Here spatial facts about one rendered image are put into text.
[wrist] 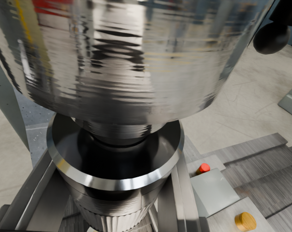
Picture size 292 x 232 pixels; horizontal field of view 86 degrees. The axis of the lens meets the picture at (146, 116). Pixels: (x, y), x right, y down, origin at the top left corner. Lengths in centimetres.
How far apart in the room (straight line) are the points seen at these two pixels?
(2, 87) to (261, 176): 71
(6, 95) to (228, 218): 54
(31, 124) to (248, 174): 59
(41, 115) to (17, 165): 120
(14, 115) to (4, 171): 112
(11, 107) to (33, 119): 9
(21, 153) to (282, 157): 169
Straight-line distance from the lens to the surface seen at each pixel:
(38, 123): 49
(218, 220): 31
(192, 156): 39
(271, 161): 62
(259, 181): 56
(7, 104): 55
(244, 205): 34
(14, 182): 159
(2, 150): 180
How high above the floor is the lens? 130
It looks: 44 degrees down
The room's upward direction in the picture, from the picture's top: 12 degrees clockwise
